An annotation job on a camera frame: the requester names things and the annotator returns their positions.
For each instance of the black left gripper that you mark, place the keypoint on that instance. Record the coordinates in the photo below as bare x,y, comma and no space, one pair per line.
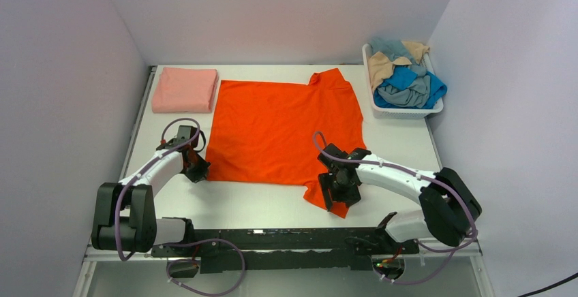
202,172

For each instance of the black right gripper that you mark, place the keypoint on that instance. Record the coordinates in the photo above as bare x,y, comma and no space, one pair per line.
326,180

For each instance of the orange t shirt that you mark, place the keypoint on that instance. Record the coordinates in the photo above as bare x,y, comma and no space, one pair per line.
263,132

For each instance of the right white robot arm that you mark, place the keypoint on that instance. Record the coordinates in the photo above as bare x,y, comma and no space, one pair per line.
447,209

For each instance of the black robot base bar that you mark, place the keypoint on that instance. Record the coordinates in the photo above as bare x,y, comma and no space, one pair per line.
289,248

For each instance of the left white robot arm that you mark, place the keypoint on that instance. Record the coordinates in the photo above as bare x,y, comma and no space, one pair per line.
125,219

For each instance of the folded pink t shirt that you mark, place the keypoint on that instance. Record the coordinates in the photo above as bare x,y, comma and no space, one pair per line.
182,90

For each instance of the white laundry basket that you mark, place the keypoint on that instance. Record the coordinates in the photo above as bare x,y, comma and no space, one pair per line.
394,113

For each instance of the grey blue t shirt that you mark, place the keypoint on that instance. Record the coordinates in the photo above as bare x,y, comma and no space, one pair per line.
408,94

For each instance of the bright blue t shirt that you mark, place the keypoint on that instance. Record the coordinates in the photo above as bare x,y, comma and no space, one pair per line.
402,78

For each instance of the teal t shirt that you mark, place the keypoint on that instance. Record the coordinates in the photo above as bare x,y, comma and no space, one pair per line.
393,49

